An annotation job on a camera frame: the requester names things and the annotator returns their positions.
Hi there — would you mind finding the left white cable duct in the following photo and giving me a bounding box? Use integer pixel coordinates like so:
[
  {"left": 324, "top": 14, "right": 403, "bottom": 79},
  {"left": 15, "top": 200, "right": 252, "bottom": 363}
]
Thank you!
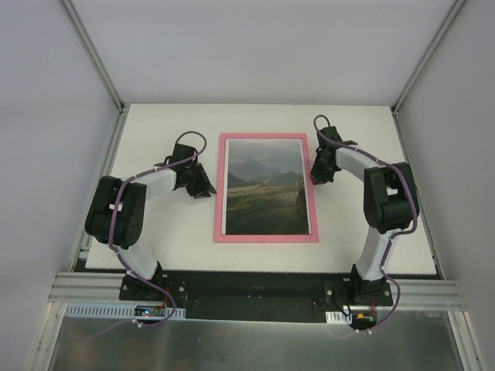
[{"left": 65, "top": 304, "right": 186, "bottom": 321}]

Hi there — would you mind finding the aluminium front rail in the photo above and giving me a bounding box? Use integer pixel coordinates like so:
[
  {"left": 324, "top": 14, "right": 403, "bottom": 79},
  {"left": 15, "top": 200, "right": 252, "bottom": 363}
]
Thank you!
[{"left": 49, "top": 271, "right": 467, "bottom": 311}]

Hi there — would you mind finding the left aluminium corner post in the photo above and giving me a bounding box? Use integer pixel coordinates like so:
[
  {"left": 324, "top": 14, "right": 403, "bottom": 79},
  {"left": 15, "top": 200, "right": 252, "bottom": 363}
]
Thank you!
[{"left": 59, "top": 0, "right": 125, "bottom": 111}]

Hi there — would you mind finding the right white cable duct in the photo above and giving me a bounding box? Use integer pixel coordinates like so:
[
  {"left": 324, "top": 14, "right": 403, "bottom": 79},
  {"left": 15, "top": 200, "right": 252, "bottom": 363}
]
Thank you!
[{"left": 325, "top": 311, "right": 377, "bottom": 325}]

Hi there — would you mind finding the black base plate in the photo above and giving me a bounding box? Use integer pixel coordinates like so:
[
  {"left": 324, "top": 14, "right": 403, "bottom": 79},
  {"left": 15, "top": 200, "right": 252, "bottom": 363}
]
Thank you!
[{"left": 119, "top": 271, "right": 393, "bottom": 323}]

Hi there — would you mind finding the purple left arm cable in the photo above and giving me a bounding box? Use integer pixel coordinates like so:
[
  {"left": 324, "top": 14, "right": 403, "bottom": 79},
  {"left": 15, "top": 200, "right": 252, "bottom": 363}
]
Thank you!
[{"left": 63, "top": 131, "right": 208, "bottom": 343}]

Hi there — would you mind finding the mountain landscape photo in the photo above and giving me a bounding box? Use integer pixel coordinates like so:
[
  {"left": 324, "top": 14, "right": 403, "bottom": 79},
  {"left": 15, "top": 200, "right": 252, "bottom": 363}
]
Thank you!
[{"left": 220, "top": 135, "right": 312, "bottom": 237}]

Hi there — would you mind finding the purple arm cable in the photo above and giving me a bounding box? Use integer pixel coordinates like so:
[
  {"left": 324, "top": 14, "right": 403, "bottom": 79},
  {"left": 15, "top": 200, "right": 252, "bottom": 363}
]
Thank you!
[
  {"left": 312, "top": 114, "right": 419, "bottom": 339},
  {"left": 63, "top": 131, "right": 208, "bottom": 343}
]

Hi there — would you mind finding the white cable duct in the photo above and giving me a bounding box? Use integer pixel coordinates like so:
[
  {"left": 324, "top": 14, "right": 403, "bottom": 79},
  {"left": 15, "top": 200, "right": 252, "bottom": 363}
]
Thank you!
[
  {"left": 65, "top": 304, "right": 186, "bottom": 321},
  {"left": 325, "top": 311, "right": 377, "bottom": 325}
]

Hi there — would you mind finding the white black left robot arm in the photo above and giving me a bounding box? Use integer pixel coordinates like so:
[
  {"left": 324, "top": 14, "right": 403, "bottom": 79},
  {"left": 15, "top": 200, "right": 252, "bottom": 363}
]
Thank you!
[{"left": 85, "top": 143, "right": 217, "bottom": 301}]

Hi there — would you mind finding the right aluminium corner post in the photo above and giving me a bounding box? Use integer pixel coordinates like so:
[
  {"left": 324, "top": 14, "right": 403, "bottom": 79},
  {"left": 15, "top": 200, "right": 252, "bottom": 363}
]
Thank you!
[{"left": 391, "top": 0, "right": 469, "bottom": 117}]

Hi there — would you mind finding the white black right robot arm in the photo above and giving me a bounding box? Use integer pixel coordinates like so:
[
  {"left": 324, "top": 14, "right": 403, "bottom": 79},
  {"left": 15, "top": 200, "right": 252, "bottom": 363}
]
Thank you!
[{"left": 310, "top": 124, "right": 419, "bottom": 305}]

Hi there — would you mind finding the pink wooden picture frame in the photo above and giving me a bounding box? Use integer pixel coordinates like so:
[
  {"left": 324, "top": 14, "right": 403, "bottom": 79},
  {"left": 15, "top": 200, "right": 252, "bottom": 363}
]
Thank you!
[{"left": 214, "top": 133, "right": 319, "bottom": 243}]

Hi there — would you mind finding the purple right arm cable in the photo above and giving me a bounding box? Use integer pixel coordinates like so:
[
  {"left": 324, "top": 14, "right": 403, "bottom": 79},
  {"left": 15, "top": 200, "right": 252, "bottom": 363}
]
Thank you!
[{"left": 312, "top": 114, "right": 419, "bottom": 339}]

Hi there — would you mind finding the aluminium corner post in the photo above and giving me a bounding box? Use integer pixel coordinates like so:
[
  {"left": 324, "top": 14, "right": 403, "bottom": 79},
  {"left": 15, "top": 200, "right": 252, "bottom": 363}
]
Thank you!
[
  {"left": 59, "top": 0, "right": 125, "bottom": 111},
  {"left": 391, "top": 0, "right": 469, "bottom": 117}
]

